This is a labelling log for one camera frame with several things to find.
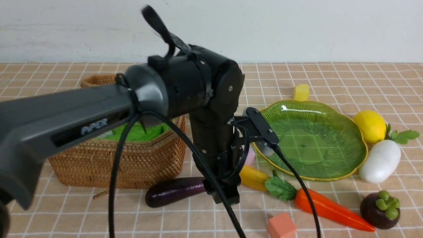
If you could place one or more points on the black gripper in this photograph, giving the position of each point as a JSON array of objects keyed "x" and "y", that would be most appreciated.
[{"x": 220, "y": 144}]

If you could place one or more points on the yellow toy banana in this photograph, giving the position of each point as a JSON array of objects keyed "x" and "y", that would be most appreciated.
[{"x": 253, "y": 178}]

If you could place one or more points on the purple toy eggplant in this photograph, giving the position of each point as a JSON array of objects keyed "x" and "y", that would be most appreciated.
[{"x": 174, "y": 190}]

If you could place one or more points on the orange toy carrot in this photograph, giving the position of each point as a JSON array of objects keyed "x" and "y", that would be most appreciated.
[{"x": 325, "y": 207}]

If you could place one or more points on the yellow toy lemon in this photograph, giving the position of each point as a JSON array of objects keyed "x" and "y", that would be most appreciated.
[{"x": 371, "y": 125}]

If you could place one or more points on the white toy radish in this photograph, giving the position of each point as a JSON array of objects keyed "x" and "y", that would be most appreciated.
[{"x": 384, "y": 157}]

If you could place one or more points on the dark purple toy mangosteen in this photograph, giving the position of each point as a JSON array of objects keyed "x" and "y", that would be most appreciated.
[{"x": 381, "y": 210}]

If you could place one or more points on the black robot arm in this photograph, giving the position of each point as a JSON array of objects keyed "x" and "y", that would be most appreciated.
[{"x": 200, "y": 83}]

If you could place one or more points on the pink foam cube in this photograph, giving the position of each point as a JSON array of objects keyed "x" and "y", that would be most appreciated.
[{"x": 251, "y": 156}]

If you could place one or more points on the woven rattan basket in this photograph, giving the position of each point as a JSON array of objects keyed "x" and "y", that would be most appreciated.
[{"x": 142, "y": 164}]

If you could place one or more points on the yellow foam cube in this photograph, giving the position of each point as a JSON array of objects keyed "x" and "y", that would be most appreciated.
[{"x": 301, "y": 92}]

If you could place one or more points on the green leaf-shaped glass plate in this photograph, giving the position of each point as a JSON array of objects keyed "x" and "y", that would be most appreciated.
[{"x": 317, "y": 141}]

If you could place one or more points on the orange foam cube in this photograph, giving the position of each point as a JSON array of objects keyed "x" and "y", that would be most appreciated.
[{"x": 281, "y": 226}]

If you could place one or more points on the woven rattan basket lid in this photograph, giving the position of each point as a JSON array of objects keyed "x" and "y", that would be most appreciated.
[{"x": 97, "y": 80}]

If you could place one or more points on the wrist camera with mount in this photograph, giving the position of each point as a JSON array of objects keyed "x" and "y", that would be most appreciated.
[{"x": 252, "y": 127}]

